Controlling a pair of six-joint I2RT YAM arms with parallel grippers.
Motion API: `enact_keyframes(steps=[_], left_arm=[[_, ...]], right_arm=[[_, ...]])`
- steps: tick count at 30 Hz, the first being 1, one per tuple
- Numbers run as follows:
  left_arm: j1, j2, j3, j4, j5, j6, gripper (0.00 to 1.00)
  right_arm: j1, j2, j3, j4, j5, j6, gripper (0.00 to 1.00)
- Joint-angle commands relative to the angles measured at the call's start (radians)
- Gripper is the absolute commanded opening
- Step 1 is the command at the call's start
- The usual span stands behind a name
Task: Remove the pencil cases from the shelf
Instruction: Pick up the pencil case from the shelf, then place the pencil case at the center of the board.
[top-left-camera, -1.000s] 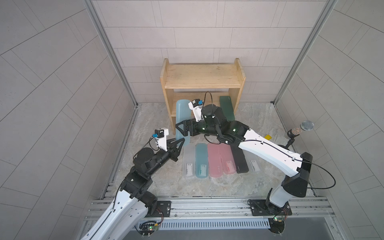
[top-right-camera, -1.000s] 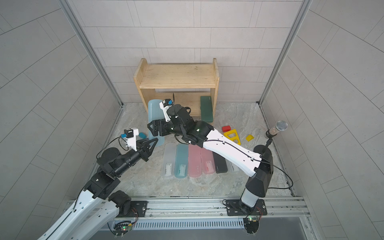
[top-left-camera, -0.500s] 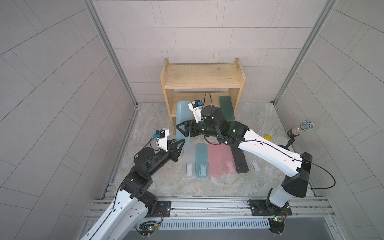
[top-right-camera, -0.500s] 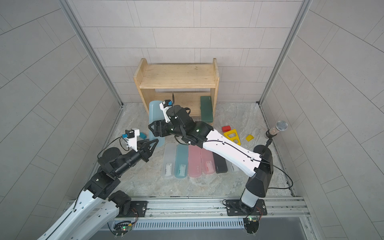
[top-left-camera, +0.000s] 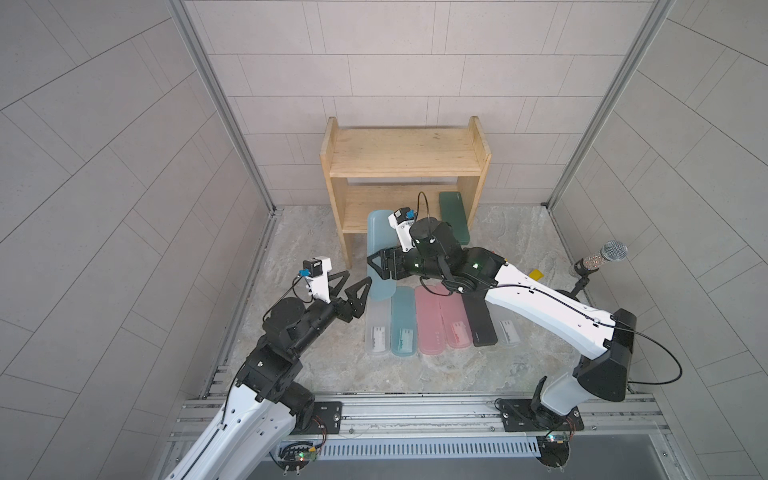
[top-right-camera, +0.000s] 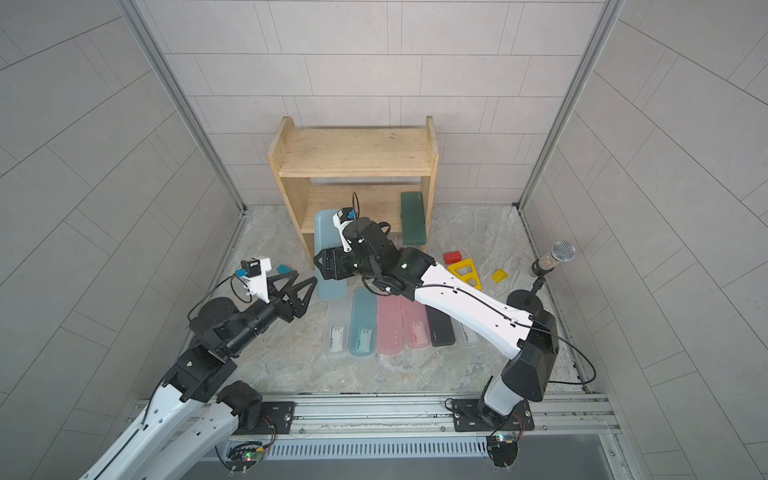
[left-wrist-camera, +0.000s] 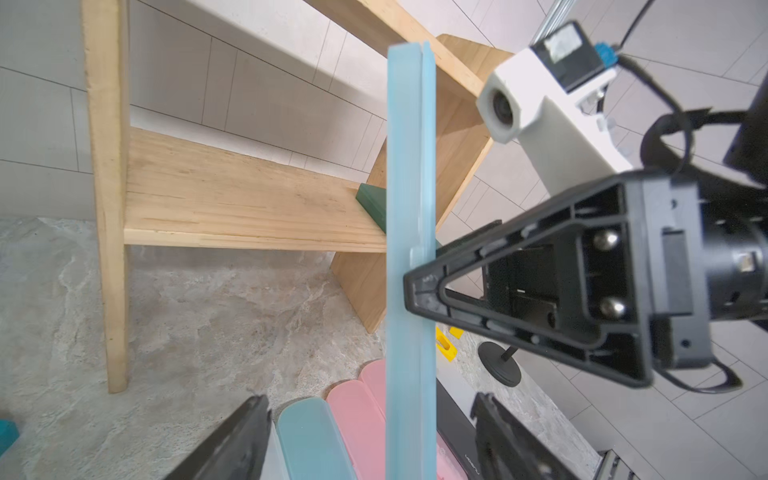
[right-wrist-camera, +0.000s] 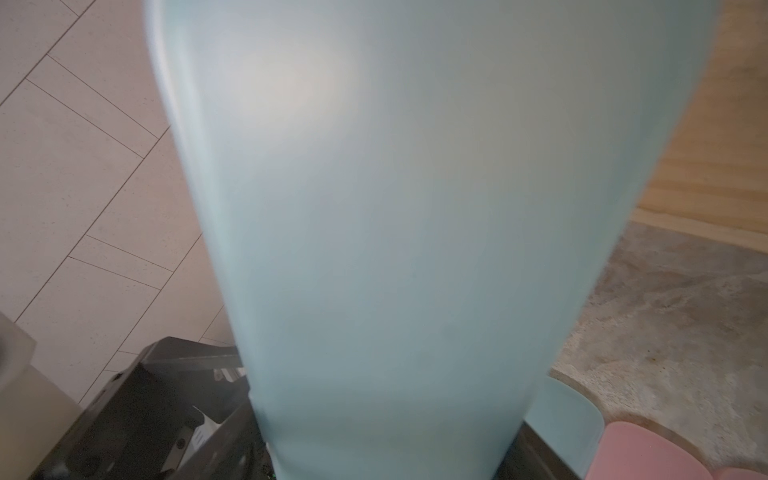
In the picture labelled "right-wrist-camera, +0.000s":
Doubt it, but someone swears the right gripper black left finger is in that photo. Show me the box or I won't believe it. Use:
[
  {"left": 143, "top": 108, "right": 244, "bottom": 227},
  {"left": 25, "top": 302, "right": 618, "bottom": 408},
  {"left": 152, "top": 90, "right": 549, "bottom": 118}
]
[{"left": 161, "top": 400, "right": 270, "bottom": 479}]

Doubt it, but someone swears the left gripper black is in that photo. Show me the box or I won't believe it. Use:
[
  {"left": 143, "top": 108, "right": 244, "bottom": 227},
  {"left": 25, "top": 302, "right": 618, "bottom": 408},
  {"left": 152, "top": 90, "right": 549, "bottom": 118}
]
[{"left": 30, "top": 337, "right": 249, "bottom": 479}]

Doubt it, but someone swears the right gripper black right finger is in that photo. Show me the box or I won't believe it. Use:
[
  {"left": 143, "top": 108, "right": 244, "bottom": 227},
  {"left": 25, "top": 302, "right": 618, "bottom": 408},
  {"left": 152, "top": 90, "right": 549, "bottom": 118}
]
[{"left": 494, "top": 422, "right": 579, "bottom": 480}]

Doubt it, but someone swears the light teal pencil case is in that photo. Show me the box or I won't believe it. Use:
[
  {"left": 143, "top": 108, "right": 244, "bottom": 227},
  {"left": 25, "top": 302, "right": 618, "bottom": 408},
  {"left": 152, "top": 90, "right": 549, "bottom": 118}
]
[
  {"left": 144, "top": 1, "right": 720, "bottom": 479},
  {"left": 524, "top": 376, "right": 605, "bottom": 479}
]

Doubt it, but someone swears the pink pencil case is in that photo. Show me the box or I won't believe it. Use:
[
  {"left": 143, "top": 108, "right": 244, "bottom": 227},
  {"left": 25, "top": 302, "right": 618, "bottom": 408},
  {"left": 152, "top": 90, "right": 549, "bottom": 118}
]
[
  {"left": 585, "top": 421, "right": 713, "bottom": 480},
  {"left": 712, "top": 467, "right": 768, "bottom": 480}
]

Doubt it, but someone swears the wooden two-tier shelf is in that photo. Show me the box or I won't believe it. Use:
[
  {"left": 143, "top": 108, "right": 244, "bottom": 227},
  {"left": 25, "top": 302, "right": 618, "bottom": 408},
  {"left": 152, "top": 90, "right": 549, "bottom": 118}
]
[{"left": 631, "top": 1, "right": 767, "bottom": 252}]

